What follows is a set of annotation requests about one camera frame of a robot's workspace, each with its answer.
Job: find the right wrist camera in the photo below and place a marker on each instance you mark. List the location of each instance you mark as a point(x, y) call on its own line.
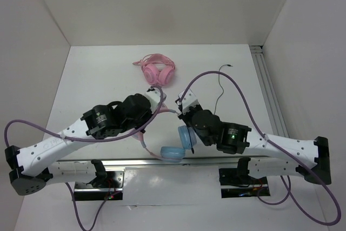
point(186, 101)

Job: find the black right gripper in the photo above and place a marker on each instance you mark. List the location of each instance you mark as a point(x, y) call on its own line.
point(184, 117)

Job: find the pink wrapped headphones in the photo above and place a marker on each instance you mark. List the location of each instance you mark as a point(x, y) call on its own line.
point(157, 69)

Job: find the pink blue cat-ear headphones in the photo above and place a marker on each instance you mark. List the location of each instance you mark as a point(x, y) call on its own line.
point(167, 139)

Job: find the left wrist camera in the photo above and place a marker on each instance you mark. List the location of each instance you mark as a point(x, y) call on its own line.
point(154, 97)

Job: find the aluminium front rail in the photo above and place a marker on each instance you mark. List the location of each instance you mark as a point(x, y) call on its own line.
point(198, 161)

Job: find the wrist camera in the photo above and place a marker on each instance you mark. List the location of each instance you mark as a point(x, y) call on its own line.
point(186, 101)
point(154, 97)

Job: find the aluminium right side rail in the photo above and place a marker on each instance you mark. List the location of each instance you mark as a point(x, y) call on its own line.
point(267, 88)

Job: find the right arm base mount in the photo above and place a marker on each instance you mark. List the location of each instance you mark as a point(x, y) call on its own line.
point(234, 186)

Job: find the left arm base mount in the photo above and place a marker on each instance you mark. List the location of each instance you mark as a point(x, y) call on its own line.
point(111, 188)

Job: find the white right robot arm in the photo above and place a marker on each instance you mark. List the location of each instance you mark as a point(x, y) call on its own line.
point(309, 159)

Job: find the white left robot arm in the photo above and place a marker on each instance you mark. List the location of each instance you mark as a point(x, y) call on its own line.
point(36, 166)

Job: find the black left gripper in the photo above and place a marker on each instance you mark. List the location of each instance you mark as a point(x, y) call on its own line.
point(148, 114)

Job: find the aluminium rail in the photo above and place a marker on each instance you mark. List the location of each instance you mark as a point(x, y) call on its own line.
point(267, 88)
point(198, 161)

